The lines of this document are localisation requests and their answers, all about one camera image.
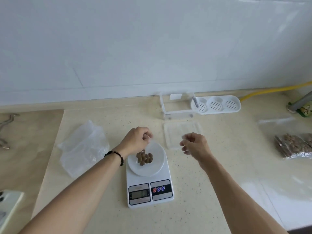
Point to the clear bag of nuts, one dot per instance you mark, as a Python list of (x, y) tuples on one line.
[(293, 144)]

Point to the metal hook tool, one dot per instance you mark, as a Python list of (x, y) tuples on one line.
[(6, 130)]

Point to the green nut packet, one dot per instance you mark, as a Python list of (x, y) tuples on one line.
[(306, 110)]

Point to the person's right fingers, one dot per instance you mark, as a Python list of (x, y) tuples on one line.
[(186, 144)]

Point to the clear plastic bags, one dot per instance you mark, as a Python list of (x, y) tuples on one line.
[(82, 148)]

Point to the white round plate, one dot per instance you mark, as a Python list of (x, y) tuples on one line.
[(146, 163)]

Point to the person's left hand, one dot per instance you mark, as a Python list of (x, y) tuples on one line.
[(135, 141)]

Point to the grey pipe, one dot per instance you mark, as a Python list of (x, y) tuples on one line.
[(301, 102)]

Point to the person's left fingers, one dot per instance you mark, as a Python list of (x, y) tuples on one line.
[(147, 136)]

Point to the clear plastic lid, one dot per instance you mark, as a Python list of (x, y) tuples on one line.
[(181, 134)]

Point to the person's left forearm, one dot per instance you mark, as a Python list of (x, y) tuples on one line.
[(73, 197)]

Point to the white smartphone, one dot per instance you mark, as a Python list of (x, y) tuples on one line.
[(8, 208)]

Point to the clear acrylic box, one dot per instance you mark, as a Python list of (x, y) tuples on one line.
[(176, 105)]

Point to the person's right forearm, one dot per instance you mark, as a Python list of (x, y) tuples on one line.
[(234, 199)]

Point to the white perforated holder tray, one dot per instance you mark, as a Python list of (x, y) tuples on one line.
[(215, 104)]

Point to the pile of brown nuts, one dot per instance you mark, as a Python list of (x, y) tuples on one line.
[(144, 157)]

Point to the white digital kitchen scale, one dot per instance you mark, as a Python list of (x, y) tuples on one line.
[(150, 185)]

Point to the person's right hand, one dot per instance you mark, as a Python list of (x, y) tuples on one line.
[(197, 146)]

